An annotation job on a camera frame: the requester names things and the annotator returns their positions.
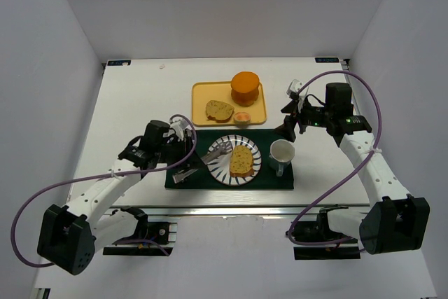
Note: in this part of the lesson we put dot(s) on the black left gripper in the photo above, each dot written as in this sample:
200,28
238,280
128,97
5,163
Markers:
190,148

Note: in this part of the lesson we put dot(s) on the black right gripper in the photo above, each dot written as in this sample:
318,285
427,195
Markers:
290,121

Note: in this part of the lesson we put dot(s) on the silver metal tongs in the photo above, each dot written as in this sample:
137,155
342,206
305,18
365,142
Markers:
217,151

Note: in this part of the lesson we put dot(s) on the bread slice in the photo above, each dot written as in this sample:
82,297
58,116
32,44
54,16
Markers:
241,162
219,111

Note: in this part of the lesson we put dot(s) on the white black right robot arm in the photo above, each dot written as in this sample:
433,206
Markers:
396,220

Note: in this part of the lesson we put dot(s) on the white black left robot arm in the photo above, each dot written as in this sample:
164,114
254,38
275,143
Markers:
72,234

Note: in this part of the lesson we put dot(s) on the orange round bread loaf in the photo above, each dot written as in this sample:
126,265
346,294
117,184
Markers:
245,88

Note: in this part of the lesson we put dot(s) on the white blue striped plate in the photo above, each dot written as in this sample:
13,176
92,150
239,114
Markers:
219,168

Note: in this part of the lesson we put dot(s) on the white blue ceramic mug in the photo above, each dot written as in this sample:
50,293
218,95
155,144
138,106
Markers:
281,154

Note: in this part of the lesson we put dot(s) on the yellow plastic tray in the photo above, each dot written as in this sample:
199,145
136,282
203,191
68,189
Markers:
203,92

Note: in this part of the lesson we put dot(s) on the dark green placemat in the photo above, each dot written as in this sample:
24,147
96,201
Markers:
266,179

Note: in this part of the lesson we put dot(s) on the right blue table label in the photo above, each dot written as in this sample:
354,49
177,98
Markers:
326,60

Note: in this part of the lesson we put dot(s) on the blue table label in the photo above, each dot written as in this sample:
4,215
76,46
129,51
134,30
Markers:
326,60
118,63

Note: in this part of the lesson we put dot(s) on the left blue table label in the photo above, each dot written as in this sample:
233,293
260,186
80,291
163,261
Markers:
118,63

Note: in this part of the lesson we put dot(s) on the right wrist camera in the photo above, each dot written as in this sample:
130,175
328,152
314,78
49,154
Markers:
293,89

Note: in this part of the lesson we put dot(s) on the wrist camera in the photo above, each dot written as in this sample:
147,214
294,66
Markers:
293,89
178,126

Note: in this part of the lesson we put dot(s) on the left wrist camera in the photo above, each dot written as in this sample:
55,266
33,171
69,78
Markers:
178,126

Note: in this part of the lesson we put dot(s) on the aluminium table edge rail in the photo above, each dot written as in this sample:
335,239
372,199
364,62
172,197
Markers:
245,210

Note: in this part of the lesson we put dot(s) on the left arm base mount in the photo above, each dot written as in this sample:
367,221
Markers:
155,238

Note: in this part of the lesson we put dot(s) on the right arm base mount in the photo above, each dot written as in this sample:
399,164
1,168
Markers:
320,242

